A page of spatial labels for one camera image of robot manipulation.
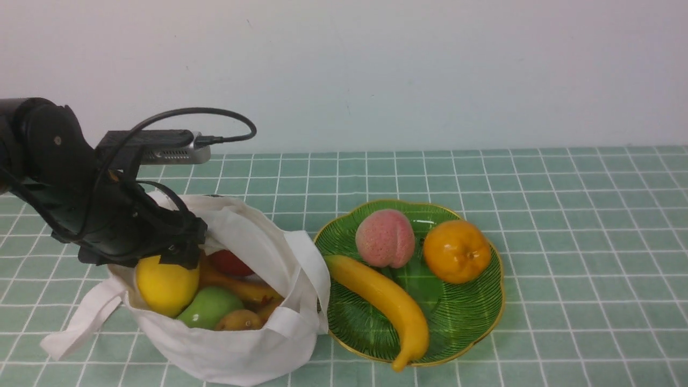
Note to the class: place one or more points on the white cloth tote bag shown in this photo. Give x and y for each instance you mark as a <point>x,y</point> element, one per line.
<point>288,261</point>

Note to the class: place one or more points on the brown pear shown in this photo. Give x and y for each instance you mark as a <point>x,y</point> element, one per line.
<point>239,320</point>

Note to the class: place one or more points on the orange tangerine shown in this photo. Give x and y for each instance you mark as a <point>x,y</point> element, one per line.
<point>456,251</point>

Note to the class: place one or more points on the red apple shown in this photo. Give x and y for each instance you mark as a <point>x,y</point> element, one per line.
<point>229,264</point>

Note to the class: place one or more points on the green apple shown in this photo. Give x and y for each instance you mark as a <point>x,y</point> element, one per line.
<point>209,306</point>

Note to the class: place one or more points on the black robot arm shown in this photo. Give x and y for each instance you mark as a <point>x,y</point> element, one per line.
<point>106,146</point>

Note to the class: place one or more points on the pink peach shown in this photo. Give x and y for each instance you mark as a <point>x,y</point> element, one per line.
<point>385,239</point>

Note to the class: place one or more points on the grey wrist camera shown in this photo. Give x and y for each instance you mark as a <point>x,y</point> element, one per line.
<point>161,147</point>

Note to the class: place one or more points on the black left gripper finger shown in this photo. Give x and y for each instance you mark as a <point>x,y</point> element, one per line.
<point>181,247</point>

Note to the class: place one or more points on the yellow banana in bag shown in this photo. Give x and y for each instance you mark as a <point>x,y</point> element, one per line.
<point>252,292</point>

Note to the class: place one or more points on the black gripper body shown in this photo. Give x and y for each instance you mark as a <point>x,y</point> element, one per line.
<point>65,180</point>

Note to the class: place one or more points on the yellow banana on plate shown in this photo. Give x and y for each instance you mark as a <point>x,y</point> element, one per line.
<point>403,312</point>

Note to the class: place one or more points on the yellow lemon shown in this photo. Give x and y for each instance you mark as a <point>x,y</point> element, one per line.
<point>167,289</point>

